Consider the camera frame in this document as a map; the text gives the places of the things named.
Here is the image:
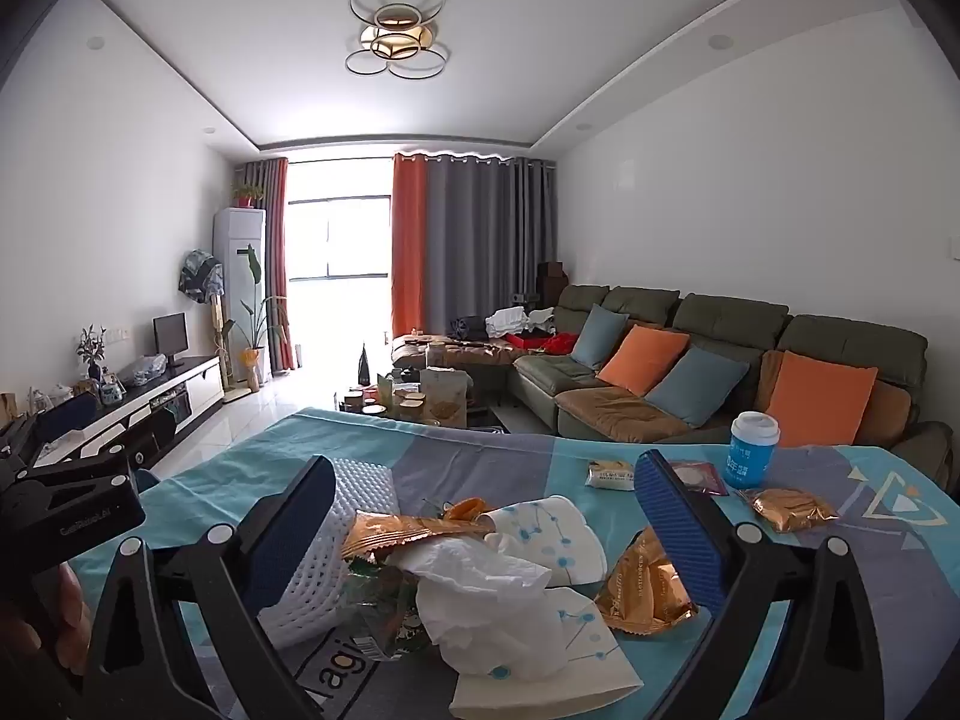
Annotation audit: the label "white clothes pile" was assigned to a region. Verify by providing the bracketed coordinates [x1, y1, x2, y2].
[484, 306, 556, 338]

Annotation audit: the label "green printed plastic wrapper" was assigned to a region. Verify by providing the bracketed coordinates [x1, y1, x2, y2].
[341, 562, 436, 665]

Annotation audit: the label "small plant in blue vase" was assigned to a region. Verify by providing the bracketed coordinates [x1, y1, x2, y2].
[75, 325, 108, 383]

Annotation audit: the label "blue and white lidded cup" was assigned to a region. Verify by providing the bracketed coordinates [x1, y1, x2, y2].
[722, 411, 781, 488]

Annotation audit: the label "window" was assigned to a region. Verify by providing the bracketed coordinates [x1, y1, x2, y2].
[289, 197, 392, 282]

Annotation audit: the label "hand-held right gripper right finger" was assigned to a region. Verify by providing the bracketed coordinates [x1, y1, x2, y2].
[634, 448, 886, 720]

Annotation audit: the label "long gold snack wrapper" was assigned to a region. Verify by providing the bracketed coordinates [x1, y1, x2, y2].
[341, 508, 496, 560]

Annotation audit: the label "person's left hand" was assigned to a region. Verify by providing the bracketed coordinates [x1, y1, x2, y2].
[11, 559, 95, 665]

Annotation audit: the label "orange cushion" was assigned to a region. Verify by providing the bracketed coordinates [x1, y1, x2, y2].
[765, 350, 878, 445]
[598, 324, 691, 397]

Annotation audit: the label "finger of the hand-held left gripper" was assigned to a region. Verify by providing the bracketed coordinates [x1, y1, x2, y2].
[0, 392, 100, 477]
[15, 411, 179, 496]

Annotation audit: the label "small white bread packet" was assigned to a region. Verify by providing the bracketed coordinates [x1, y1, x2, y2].
[585, 459, 638, 494]

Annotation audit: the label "black monitor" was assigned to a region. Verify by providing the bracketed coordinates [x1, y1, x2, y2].
[153, 313, 189, 370]

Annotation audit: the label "tall leafy plant yellow pot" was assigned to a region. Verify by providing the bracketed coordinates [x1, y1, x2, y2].
[221, 244, 290, 391]

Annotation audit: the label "white blue-patterned napkin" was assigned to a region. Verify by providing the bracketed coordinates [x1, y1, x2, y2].
[450, 586, 646, 717]

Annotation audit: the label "small blue cushion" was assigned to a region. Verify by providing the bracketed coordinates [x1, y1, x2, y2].
[576, 304, 629, 370]

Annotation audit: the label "clear plastic bag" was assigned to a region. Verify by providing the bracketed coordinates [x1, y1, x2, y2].
[120, 354, 167, 385]

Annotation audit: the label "white foam net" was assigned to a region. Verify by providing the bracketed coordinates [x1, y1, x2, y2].
[259, 454, 398, 650]

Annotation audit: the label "green sofa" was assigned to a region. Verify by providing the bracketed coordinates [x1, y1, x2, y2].
[391, 283, 953, 466]

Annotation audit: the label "red clear packet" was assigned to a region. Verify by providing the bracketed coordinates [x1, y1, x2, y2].
[667, 459, 730, 497]

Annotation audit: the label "white standing air conditioner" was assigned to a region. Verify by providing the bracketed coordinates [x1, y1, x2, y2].
[212, 208, 269, 383]

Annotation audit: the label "crumpled white tissue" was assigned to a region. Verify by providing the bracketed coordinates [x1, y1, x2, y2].
[405, 536, 571, 680]

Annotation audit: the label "cluttered coffee table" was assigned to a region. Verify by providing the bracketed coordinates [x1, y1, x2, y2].
[334, 360, 518, 432]

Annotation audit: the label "white and black TV cabinet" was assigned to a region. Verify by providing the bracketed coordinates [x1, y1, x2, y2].
[0, 355, 226, 477]

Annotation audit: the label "ring-shaped ceiling lamp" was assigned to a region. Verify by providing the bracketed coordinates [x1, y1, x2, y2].
[345, 0, 453, 82]

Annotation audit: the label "large blue cushion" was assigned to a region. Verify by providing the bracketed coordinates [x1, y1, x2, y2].
[645, 347, 751, 428]

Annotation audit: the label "fan with patterned cover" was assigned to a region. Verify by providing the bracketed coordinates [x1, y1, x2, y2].
[178, 249, 224, 305]

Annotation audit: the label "red cloth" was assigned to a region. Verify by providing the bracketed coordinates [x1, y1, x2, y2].
[504, 330, 580, 355]

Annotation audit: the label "orange and grey curtain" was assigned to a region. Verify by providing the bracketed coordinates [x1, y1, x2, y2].
[390, 152, 560, 338]

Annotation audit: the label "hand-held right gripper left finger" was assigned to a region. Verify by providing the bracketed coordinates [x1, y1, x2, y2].
[79, 454, 338, 720]

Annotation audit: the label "striped curtain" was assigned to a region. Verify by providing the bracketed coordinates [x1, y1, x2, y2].
[238, 157, 293, 374]

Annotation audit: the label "brown cardboard boxes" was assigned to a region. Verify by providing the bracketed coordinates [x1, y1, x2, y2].
[536, 261, 569, 308]

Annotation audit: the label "teal patterned tablecloth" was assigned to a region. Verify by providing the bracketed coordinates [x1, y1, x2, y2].
[64, 406, 960, 720]

